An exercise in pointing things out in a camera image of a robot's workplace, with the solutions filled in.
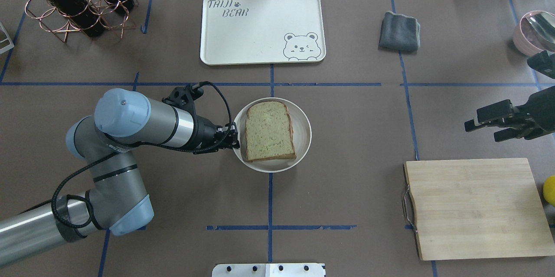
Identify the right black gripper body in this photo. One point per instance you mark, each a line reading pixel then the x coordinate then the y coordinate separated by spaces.
pixel 541 112

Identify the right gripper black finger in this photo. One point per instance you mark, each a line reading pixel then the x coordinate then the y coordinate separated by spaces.
pixel 494 115

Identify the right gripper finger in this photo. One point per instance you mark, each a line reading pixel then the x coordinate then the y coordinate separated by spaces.
pixel 507 134

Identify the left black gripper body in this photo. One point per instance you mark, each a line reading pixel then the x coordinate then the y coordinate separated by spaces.
pixel 205 131

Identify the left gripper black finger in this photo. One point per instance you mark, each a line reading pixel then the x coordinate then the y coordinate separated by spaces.
pixel 231 139

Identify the bread slice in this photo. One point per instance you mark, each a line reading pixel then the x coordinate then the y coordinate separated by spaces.
pixel 269 132

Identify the white round plate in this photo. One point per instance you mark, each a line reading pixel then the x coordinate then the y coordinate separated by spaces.
pixel 302 137

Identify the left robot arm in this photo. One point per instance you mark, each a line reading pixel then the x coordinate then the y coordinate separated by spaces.
pixel 109 193

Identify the cream bear tray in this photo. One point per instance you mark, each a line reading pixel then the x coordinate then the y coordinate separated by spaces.
pixel 244 32

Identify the lower yellow lemon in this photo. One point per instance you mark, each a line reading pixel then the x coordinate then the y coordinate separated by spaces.
pixel 548 190

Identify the pink bowl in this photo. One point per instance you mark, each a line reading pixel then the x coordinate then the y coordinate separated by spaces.
pixel 526 39

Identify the wooden cutting board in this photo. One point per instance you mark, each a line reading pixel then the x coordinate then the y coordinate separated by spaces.
pixel 477 208

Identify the metal scoop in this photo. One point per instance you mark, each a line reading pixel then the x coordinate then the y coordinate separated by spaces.
pixel 544 25

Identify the grey folded cloth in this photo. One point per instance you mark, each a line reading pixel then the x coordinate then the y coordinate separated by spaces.
pixel 400 32

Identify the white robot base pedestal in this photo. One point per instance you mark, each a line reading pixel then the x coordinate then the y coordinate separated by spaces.
pixel 270 270

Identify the copper wire bottle rack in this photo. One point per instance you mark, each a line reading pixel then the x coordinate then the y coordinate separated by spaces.
pixel 51 20

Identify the white wire cup rack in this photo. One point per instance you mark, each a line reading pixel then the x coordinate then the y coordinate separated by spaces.
pixel 6 42

